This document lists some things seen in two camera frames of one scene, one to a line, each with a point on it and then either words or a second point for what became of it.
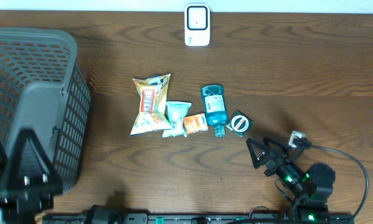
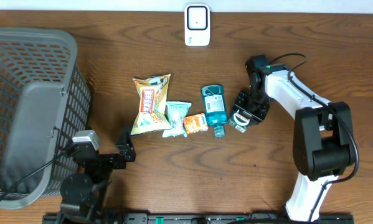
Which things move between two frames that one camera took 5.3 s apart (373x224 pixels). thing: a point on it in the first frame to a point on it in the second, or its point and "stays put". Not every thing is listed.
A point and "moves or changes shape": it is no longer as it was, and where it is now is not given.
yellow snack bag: (153, 115) stays put
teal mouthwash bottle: (215, 103) stays put
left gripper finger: (28, 167) to (124, 144)
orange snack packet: (195, 123) stays put
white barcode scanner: (197, 25) stays put
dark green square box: (240, 124) moves or changes shape
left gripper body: (19, 212) to (109, 162)
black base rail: (201, 218) stays put
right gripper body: (290, 173) to (256, 103)
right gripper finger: (257, 152) to (241, 100)
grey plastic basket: (33, 83) stays put
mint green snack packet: (177, 111) stays put
